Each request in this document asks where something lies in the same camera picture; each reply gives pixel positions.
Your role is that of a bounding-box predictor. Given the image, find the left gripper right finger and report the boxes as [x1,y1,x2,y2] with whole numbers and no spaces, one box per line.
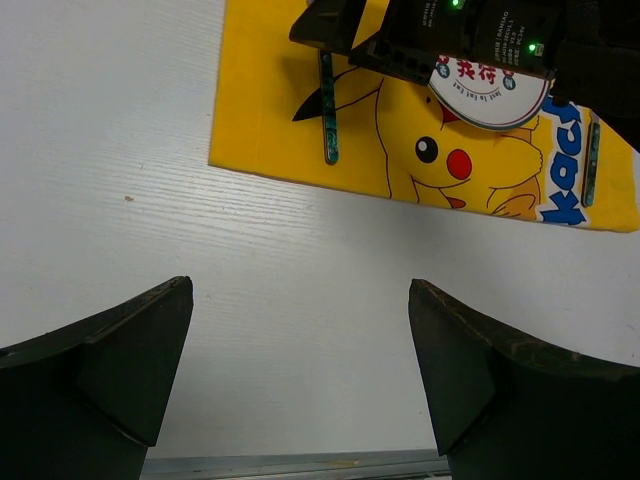
[408,279,639,479]

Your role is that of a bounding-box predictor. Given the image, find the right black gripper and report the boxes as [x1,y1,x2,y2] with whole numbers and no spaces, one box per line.
[289,0,558,85]

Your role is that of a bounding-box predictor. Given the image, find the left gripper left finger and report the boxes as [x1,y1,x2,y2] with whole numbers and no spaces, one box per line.
[1,276,193,479]

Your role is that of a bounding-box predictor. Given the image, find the fork with blue handle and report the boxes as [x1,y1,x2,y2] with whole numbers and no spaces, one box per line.
[318,50,339,166]

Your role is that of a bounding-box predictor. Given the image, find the yellow pikachu cloth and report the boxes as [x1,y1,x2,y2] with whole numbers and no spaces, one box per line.
[209,1,639,232]

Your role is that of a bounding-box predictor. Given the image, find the white patterned plate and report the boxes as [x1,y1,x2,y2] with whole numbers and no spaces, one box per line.
[430,56,550,131]

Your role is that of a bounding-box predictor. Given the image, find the knife with blue handle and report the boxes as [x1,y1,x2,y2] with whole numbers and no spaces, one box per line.
[581,111,601,208]

